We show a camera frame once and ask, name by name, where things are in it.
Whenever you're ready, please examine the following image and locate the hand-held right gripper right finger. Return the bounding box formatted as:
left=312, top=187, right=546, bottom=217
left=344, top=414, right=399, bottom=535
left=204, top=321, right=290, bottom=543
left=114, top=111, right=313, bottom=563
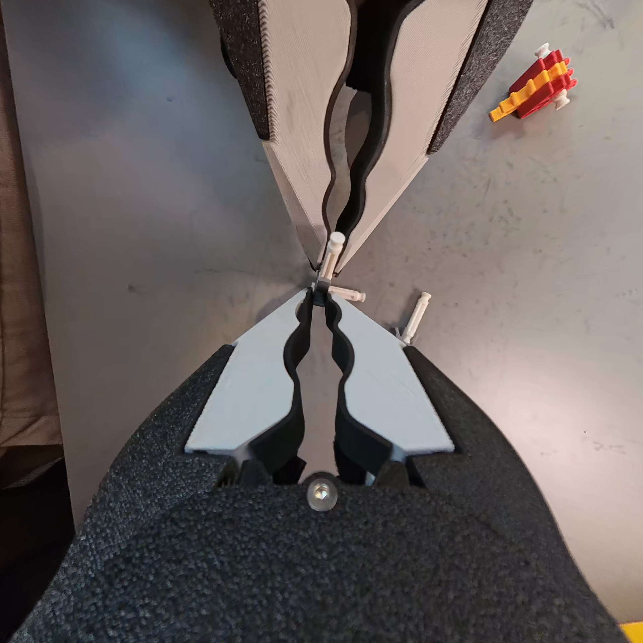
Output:
left=325, top=290, right=456, bottom=487

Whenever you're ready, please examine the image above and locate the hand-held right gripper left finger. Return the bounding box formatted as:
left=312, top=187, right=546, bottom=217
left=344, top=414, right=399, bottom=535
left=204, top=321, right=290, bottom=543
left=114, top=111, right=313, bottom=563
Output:
left=185, top=289, right=315, bottom=485

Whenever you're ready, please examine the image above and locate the red and yellow connector stack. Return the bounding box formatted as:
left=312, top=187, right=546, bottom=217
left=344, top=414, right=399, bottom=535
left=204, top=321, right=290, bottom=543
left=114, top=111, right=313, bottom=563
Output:
left=489, top=43, right=578, bottom=123

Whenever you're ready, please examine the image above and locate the person's beige sweatshirt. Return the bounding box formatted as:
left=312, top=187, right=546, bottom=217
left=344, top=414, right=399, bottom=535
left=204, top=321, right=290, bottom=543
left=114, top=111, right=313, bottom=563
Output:
left=0, top=10, right=63, bottom=488

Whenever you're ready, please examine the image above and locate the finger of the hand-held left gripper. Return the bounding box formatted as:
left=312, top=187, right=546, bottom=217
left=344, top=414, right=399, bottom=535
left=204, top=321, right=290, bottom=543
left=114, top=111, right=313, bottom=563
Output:
left=259, top=0, right=358, bottom=267
left=337, top=0, right=489, bottom=274

